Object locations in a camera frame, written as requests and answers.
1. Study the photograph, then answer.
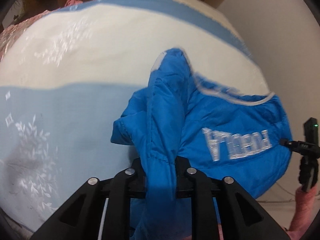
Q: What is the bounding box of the pink fuzzy sleeve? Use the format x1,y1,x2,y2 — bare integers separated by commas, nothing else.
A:
286,185,317,239

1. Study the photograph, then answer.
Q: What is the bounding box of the blue puffer jacket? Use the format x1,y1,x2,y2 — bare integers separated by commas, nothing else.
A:
111,48,292,239

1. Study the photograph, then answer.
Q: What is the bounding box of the blue and white bedsheet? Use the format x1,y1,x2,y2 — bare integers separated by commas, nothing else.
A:
1,0,269,233

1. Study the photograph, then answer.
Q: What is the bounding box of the pink floral quilt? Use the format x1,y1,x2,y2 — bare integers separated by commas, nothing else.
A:
0,0,83,61

